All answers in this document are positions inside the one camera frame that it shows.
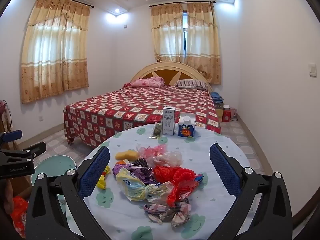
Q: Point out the small red box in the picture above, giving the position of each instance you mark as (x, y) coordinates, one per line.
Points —
(226, 116)

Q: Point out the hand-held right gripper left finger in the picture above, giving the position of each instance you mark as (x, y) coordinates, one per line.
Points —
(96, 172)

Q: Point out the bed with red checkered cover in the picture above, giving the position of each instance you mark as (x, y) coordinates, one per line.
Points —
(130, 110)

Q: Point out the dark clear packet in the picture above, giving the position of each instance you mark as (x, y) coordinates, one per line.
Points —
(155, 130)

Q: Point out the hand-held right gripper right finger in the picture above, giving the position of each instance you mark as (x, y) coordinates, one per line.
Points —
(225, 170)

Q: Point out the pink floral pillow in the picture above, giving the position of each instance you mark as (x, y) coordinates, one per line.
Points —
(148, 82)

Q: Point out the brown cardboard box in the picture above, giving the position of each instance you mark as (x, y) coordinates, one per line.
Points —
(219, 111)

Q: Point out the narrow beige curtain panel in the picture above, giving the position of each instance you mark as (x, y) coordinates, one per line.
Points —
(203, 42)
(167, 35)

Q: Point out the yellow wrapper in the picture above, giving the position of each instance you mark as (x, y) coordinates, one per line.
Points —
(102, 180)

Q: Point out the white cloud print tablecloth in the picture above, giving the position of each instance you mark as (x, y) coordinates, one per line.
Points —
(212, 215)

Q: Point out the person's left hand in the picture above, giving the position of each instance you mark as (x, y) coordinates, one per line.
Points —
(7, 195)

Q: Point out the dark striped cloth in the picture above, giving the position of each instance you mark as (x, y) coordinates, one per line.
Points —
(142, 162)

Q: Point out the window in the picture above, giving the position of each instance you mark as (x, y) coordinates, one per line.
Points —
(185, 35)

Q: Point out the white blue yellow plastic bag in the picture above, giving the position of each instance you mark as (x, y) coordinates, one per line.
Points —
(135, 187)

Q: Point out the striped pillow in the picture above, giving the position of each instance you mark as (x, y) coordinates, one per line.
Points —
(191, 84)

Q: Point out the light green metal basin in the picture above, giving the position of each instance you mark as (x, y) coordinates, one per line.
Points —
(53, 166)

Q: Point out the red foam net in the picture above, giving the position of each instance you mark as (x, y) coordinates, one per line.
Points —
(175, 172)

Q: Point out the yellow sponge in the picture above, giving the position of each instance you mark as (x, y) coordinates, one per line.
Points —
(126, 155)

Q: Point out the tall white carton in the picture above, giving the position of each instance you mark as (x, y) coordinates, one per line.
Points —
(170, 121)

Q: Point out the white wall switch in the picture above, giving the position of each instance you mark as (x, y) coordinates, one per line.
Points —
(312, 69)

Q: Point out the blue folded stack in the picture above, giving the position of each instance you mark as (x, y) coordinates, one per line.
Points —
(217, 98)

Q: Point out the orange packet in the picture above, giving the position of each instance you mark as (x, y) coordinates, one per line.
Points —
(120, 163)

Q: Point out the red foil wrapper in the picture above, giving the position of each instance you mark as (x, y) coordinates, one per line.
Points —
(183, 192)

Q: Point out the clear plastic bag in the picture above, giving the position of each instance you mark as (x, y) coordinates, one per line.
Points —
(167, 158)

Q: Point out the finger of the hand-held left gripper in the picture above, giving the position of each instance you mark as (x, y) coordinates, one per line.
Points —
(35, 149)
(12, 135)

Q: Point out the blue white carton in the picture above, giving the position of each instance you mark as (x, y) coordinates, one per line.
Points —
(187, 128)

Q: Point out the purple foil wrapper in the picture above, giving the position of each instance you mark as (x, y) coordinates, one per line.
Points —
(135, 173)

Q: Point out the red plastic bag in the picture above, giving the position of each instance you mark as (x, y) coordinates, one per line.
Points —
(19, 212)

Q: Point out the cream wooden headboard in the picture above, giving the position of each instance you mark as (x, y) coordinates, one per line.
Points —
(165, 68)

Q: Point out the wide beige curtain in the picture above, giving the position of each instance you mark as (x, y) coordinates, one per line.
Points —
(55, 50)

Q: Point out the checked cloth strip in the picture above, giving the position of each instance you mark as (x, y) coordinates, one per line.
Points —
(167, 212)

